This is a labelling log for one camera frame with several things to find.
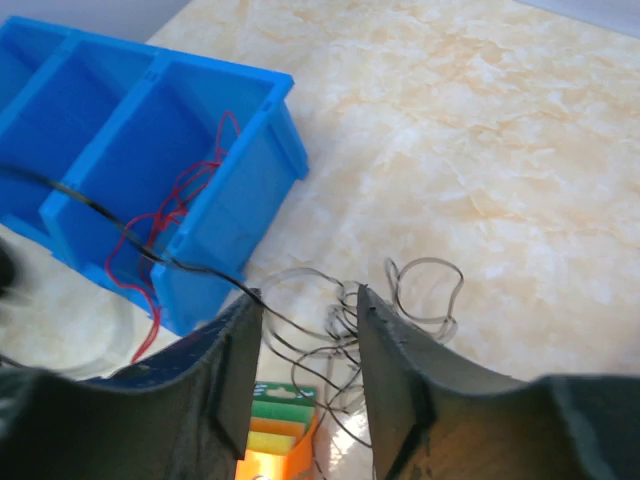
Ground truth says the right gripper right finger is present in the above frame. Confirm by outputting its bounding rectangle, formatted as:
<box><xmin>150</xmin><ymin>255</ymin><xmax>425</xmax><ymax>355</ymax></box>
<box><xmin>357</xmin><ymin>287</ymin><xmax>639</xmax><ymax>479</ymax></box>

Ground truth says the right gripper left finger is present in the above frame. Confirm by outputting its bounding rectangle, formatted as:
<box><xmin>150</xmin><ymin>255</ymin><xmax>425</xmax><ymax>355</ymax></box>
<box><xmin>1</xmin><ymin>290</ymin><xmax>263</xmax><ymax>479</ymax></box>

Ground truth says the red wire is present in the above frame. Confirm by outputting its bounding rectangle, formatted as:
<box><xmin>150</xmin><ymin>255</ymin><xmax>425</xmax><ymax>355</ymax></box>
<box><xmin>104</xmin><ymin>110</ymin><xmax>241</xmax><ymax>365</ymax></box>

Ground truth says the black wire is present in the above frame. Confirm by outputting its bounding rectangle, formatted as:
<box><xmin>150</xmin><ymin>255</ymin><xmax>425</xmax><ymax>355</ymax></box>
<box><xmin>0</xmin><ymin>167</ymin><xmax>465</xmax><ymax>451</ymax></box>

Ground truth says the orange sponge package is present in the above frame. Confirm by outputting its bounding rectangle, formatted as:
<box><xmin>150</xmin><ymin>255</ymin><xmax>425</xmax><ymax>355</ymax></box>
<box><xmin>235</xmin><ymin>381</ymin><xmax>317</xmax><ymax>480</ymax></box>

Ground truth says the blue plastic bin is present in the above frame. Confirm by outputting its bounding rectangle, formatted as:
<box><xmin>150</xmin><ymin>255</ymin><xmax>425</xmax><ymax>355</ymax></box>
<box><xmin>1</xmin><ymin>17</ymin><xmax>309</xmax><ymax>336</ymax></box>

